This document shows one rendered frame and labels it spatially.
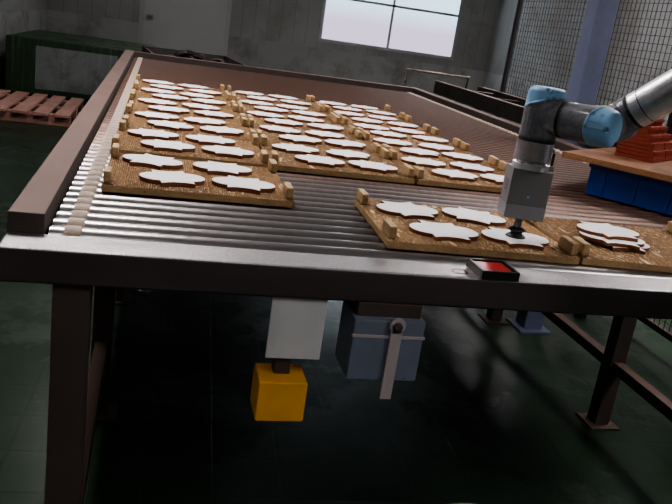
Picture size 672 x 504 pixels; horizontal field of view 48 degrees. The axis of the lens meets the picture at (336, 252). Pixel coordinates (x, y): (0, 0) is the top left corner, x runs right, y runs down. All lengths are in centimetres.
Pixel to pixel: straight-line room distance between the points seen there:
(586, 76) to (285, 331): 258
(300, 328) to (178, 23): 1092
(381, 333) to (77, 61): 803
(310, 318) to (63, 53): 802
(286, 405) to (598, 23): 268
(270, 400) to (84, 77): 799
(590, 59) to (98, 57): 649
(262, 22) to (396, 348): 1099
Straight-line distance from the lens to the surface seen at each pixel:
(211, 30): 1215
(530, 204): 162
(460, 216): 175
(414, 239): 152
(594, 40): 369
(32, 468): 240
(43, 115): 776
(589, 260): 165
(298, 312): 135
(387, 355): 139
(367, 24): 1243
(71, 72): 923
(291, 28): 1227
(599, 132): 154
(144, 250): 131
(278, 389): 138
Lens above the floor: 132
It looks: 17 degrees down
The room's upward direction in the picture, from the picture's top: 8 degrees clockwise
